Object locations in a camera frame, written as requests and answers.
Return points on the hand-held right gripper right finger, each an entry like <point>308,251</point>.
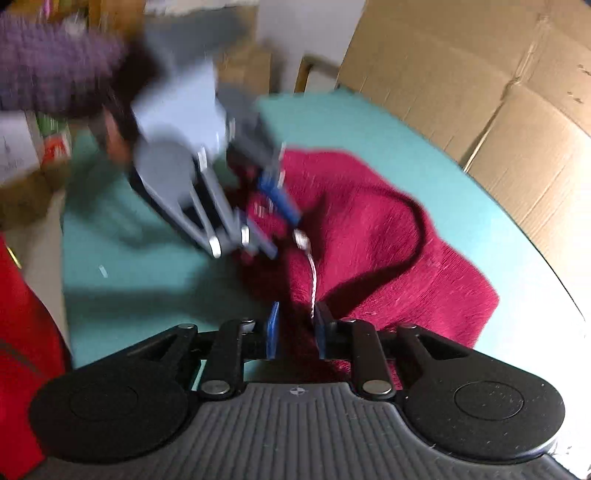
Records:
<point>321,337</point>

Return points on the person's red garment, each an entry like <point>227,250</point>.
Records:
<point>23,369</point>

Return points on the brown cardboard box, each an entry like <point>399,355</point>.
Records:
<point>249,69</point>
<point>27,198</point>

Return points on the white box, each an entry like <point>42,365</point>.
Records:
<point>16,147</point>

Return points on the flattened cardboard box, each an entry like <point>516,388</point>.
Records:
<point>461,83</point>

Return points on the wooden chair frame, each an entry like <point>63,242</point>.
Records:
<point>302,74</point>

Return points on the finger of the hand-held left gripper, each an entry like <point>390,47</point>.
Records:
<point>284,205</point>
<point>268,181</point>

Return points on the colourful printed box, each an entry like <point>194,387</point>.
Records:
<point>53,147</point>

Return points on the person's left forearm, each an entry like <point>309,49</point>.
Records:
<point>51,64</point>

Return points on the small white scrap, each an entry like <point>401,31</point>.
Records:
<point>102,271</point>

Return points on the person's left hand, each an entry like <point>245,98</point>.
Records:
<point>115,138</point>

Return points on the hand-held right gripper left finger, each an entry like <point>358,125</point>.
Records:
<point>273,332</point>

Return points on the dark red knit sweater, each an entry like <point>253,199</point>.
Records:
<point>369,240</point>

